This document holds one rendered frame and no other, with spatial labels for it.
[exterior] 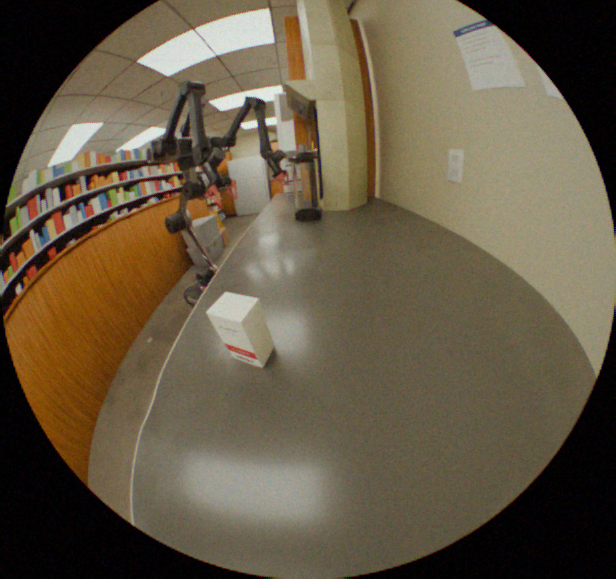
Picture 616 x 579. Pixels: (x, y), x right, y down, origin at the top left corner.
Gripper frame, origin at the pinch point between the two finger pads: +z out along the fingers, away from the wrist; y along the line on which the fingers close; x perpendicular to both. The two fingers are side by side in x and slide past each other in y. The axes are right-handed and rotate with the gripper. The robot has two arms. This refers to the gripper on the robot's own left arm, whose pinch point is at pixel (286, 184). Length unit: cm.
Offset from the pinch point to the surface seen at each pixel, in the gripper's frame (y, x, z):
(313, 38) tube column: -30, -67, -43
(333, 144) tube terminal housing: -29, -44, 5
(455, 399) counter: -95, -58, 45
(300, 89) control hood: -34, -47, -21
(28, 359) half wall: -209, 91, -23
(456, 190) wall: -35, -77, 40
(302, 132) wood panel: -0.6, -27.9, -19.4
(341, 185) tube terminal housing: -28, -37, 21
